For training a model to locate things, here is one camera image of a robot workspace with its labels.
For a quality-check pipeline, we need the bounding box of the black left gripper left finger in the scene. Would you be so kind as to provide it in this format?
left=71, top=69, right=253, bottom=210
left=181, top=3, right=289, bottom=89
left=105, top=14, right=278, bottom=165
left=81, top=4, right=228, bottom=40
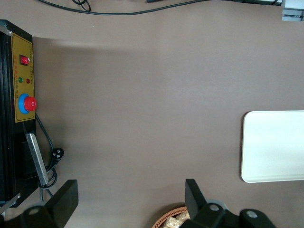
left=19, top=179, right=79, bottom=228

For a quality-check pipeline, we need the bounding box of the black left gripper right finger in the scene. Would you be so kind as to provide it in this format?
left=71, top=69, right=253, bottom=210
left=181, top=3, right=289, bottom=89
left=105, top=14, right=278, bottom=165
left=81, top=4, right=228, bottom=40
left=181, top=178, right=279, bottom=228

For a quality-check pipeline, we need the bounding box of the cream rectangular tray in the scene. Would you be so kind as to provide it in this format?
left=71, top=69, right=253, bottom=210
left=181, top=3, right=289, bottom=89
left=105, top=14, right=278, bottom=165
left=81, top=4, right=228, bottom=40
left=240, top=110, right=304, bottom=184

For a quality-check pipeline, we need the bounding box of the small beige snack pack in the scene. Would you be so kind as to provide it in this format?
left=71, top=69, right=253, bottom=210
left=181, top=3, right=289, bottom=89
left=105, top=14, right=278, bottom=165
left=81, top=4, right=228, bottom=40
left=163, top=215, right=182, bottom=228
left=176, top=211, right=191, bottom=225

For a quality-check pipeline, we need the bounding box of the round brown wicker basket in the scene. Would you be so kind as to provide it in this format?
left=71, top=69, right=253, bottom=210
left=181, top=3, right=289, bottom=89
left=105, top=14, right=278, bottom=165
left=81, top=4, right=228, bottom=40
left=151, top=206, right=191, bottom=228

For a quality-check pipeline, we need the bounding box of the red emergency stop button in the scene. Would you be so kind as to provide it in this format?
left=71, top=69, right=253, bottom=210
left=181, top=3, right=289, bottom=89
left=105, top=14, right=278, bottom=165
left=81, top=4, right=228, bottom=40
left=18, top=93, right=38, bottom=115

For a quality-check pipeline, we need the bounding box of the black machine with yellow panel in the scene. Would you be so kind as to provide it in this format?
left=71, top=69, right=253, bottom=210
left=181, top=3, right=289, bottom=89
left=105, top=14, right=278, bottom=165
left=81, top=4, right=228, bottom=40
left=0, top=19, right=37, bottom=209

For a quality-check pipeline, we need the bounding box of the small silver metal object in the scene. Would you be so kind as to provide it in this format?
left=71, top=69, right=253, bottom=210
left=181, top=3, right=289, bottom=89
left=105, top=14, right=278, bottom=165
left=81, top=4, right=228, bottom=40
left=281, top=8, right=304, bottom=23

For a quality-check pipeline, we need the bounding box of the black power cable with plug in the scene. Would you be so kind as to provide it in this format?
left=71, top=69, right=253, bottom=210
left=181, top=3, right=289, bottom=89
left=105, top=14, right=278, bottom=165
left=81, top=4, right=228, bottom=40
left=34, top=114, right=65, bottom=203

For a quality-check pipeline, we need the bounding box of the long black cable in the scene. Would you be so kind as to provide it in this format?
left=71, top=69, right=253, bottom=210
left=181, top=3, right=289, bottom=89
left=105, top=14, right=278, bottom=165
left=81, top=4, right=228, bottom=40
left=37, top=0, right=239, bottom=16

